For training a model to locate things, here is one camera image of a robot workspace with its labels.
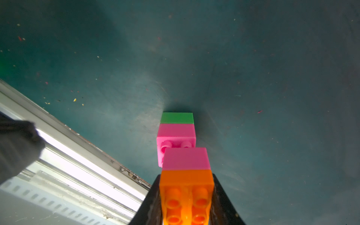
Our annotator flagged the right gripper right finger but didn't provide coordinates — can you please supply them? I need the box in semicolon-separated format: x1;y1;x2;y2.
209;173;246;225

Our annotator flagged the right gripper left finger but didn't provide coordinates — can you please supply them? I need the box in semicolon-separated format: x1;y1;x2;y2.
129;174;163;225

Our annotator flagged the orange lego brick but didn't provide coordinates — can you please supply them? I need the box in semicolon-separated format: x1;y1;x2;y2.
159;170;214;225

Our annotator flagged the pink lego brick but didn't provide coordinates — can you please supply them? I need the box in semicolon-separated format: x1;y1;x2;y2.
156;123;197;167
162;148;211;171

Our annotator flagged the green lego brick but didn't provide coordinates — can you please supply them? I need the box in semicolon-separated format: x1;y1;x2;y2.
160;112;194;124

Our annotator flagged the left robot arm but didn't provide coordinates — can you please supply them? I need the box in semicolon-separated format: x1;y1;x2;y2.
1;113;46;184

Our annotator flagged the green table mat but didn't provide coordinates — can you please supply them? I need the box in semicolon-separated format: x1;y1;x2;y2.
1;1;360;225

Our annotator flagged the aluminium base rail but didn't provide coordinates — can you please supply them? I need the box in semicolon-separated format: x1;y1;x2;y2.
1;82;150;225

